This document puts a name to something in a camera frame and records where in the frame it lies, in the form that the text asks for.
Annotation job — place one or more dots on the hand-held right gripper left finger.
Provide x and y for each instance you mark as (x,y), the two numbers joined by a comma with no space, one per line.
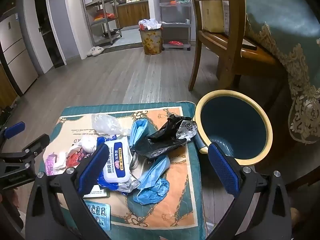
(92,171)

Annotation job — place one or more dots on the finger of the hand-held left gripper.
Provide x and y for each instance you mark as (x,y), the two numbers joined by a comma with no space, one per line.
(35,146)
(15,130)

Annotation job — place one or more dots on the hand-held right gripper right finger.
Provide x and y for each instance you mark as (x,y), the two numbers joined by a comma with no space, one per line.
(222,170)

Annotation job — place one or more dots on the blue wet wipes pack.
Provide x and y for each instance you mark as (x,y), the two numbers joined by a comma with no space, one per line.
(117,162)

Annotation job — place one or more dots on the teal bin with cream rim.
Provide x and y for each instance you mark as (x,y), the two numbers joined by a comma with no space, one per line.
(232,120)

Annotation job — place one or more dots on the red patterned wrapper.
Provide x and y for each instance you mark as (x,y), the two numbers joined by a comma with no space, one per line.
(75,158)

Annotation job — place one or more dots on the white medicine box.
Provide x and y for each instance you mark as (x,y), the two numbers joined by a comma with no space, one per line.
(100,192)

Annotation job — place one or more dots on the crumpled white tissue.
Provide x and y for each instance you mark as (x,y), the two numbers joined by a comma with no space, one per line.
(88,145)

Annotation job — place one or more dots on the blue pill blister pack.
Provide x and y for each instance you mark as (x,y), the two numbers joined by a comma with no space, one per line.
(100,212)

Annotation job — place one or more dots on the wooden side cabinet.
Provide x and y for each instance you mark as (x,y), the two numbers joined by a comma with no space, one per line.
(6,87)

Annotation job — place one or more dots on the round metal lid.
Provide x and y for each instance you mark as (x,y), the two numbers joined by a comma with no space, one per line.
(136,161)

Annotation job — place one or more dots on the clear plastic bag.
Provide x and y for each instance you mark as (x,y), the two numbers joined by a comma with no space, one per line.
(105,125)

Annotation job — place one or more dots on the crumpled silver foil wrapper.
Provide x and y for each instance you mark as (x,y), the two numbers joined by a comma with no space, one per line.
(187,130)

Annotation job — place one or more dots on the blue disposable glove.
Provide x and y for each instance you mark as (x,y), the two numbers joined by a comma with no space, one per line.
(150,193)

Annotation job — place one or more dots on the blue face mask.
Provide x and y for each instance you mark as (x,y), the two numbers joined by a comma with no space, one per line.
(140,130)
(156,170)

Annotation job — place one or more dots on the black plastic bag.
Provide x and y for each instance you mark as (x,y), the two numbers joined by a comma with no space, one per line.
(160,142)

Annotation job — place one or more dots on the white refrigerator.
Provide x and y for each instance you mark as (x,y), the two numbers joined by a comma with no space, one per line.
(15,55)

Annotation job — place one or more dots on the white door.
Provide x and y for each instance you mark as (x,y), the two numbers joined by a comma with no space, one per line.
(37,42)

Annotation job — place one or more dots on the white slipper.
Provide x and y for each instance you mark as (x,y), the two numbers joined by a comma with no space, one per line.
(99,50)
(91,52)

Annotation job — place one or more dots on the wooden chair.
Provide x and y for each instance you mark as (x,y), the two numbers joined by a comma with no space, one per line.
(225,42)

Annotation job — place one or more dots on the metal shelf rack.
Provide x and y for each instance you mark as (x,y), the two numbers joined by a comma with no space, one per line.
(98,22)

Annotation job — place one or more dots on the floral waste bin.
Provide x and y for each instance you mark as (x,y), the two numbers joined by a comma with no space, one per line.
(151,42)

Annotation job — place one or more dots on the cardboard box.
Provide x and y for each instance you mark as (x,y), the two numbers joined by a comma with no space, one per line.
(212,17)

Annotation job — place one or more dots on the white plastic bag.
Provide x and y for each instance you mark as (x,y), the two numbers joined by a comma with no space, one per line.
(151,24)

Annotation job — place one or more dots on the teal embroidered tablecloth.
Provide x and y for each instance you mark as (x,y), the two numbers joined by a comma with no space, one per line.
(275,17)

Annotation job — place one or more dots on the wooden kitchen cabinet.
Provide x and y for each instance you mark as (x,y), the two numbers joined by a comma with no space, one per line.
(132,15)

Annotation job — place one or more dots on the grey trolley cart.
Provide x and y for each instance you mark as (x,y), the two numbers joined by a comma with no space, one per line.
(175,12)

